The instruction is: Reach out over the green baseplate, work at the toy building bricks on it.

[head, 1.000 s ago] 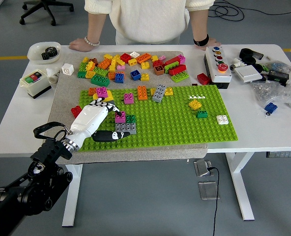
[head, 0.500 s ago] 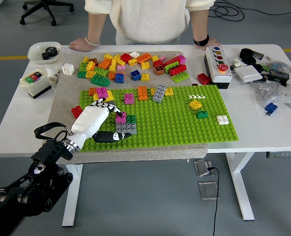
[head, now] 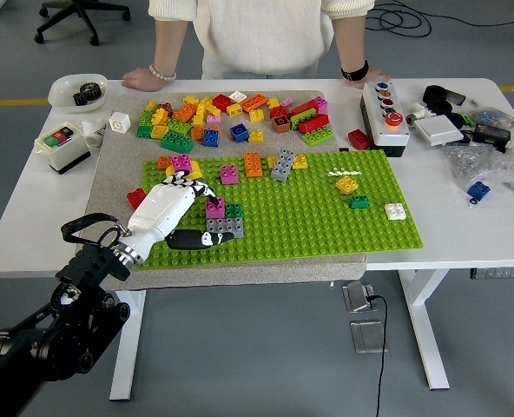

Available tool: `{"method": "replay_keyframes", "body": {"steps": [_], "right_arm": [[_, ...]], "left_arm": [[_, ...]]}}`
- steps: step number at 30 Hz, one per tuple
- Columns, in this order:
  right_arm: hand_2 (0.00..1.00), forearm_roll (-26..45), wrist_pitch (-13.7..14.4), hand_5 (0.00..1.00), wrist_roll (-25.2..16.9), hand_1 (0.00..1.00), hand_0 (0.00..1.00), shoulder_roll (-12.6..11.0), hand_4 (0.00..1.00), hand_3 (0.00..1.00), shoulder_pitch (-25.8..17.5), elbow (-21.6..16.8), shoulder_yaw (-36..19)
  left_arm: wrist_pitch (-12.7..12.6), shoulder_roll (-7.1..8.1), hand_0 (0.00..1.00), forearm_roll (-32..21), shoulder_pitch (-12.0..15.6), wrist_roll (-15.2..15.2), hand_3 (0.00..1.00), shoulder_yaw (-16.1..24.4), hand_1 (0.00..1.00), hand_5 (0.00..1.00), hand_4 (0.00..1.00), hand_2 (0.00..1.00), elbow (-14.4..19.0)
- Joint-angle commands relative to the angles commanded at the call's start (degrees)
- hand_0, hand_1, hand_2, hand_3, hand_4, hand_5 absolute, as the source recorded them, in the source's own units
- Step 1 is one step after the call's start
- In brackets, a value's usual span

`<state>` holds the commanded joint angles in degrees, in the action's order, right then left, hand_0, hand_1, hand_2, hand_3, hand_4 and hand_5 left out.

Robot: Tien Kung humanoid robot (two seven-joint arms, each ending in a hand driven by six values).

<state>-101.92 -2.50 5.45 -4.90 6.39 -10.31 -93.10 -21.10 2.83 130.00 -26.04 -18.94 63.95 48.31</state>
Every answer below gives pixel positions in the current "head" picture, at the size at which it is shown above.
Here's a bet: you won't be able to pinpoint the table height control panel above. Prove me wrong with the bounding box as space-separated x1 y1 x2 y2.
470 267 514 281

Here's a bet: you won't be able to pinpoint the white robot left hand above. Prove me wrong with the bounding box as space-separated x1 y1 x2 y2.
124 170 236 261

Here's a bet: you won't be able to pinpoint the white plug fitting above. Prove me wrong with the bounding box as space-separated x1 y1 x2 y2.
405 101 437 128

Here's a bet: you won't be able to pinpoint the red two-by-two brick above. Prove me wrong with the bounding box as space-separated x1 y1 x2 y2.
126 188 148 211
212 93 234 113

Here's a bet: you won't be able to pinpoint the lime two-by-four brick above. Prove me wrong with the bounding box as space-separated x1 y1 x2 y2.
164 117 194 136
301 129 336 148

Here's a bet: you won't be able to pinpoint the white table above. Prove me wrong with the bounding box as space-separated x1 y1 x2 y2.
0 77 514 403

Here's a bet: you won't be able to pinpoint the metal floor socket box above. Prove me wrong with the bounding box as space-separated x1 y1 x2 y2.
342 281 377 314

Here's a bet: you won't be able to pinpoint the clear bag with blue cable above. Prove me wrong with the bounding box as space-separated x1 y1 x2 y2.
467 107 514 132

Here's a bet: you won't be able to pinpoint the clear bags of screws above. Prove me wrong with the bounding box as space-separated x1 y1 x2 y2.
443 139 514 197

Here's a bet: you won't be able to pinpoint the grey-brown mat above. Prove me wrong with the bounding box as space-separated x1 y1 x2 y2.
70 89 368 293

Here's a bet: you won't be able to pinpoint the brown hollow brick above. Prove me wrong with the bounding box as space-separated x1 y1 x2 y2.
271 114 293 135

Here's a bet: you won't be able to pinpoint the yellow arch brick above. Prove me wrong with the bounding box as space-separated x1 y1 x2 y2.
163 160 204 180

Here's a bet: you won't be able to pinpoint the push-button control box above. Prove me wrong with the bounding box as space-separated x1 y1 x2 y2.
359 80 412 158

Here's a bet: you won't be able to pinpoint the long lime brick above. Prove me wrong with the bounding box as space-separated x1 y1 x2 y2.
289 109 320 132

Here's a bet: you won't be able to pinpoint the red two-by-four brick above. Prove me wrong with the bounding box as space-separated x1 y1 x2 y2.
297 113 332 135

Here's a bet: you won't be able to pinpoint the black adapter box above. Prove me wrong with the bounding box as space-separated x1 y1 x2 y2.
472 123 512 154

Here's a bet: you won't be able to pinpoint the white cube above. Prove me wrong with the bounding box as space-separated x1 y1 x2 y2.
108 110 133 135

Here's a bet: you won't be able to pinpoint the grey two-by-four brick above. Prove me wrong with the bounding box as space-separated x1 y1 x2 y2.
270 148 297 182
206 215 245 239

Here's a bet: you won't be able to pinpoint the blue hollow brick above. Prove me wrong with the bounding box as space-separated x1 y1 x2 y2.
229 122 252 144

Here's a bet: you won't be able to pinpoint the dark green two-by-four brick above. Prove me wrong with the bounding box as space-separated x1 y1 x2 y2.
159 131 196 154

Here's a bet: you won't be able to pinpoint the person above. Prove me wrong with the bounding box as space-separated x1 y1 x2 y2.
148 0 376 81

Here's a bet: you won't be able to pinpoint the person's right hand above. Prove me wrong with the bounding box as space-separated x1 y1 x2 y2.
122 68 171 93

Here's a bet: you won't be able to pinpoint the black office chair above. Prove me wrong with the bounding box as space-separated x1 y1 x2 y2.
34 0 132 47

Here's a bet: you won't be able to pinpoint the white red-green switch box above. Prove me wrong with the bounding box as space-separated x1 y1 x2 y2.
34 121 93 175

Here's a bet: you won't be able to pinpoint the white two-by-two brick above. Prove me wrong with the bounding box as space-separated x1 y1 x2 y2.
384 202 407 221

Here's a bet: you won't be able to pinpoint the metal floor plate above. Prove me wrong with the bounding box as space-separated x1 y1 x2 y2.
349 320 389 354

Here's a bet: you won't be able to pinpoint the white bowl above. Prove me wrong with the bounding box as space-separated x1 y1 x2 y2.
48 73 109 116

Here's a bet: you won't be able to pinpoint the black wristwatch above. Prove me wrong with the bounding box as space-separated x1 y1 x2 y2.
340 59 370 83

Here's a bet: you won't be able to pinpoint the long yellow brick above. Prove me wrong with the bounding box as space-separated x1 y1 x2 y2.
191 103 208 129

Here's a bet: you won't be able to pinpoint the white flat switch plate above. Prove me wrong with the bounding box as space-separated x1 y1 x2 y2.
412 113 465 149

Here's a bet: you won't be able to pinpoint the green studded baseplate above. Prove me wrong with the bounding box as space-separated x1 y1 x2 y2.
134 149 425 271

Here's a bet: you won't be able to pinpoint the bead bracelet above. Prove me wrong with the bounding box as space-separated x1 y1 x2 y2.
148 63 178 83

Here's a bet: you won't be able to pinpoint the black power cable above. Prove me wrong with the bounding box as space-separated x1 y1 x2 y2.
365 295 391 417

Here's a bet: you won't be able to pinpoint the black floor cables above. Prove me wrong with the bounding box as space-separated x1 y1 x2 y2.
365 0 514 38

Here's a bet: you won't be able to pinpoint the person's left hand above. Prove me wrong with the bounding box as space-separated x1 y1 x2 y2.
342 71 392 91

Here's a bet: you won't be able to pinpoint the long red brick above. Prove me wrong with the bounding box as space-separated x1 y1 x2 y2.
289 98 321 118

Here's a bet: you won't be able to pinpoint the white tube fitting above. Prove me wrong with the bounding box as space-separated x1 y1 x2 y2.
80 118 109 149

